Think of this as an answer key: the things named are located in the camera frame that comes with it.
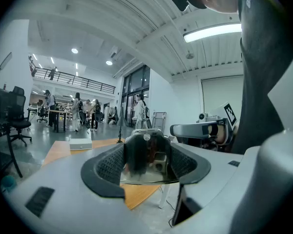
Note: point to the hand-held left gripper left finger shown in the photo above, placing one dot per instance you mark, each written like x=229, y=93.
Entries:
x=70, y=179

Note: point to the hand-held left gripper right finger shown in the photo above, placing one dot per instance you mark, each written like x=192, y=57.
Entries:
x=217, y=177

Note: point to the black framed glass doors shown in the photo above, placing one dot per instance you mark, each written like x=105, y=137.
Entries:
x=136, y=89

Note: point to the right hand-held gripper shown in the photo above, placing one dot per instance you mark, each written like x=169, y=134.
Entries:
x=219, y=117

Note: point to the black office chair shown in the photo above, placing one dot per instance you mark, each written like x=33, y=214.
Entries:
x=42, y=113
x=18, y=111

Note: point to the small metal clip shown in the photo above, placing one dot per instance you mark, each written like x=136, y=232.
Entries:
x=146, y=155

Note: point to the folded grey cart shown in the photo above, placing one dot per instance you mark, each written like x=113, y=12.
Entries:
x=159, y=121

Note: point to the black head-mounted camera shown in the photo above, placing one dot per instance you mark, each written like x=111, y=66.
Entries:
x=179, y=0

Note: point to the person's black shirt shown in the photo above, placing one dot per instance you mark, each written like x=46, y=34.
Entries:
x=263, y=57

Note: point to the long ceiling light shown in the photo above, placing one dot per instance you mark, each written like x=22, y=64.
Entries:
x=212, y=32

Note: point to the white flat box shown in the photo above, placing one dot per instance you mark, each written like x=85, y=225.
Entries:
x=80, y=144

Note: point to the black balcony railing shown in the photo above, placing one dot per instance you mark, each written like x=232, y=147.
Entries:
x=88, y=83

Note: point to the round wooden table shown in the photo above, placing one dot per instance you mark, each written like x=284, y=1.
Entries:
x=59, y=111

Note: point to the round ceiling light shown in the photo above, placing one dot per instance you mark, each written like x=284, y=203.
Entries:
x=109, y=62
x=74, y=50

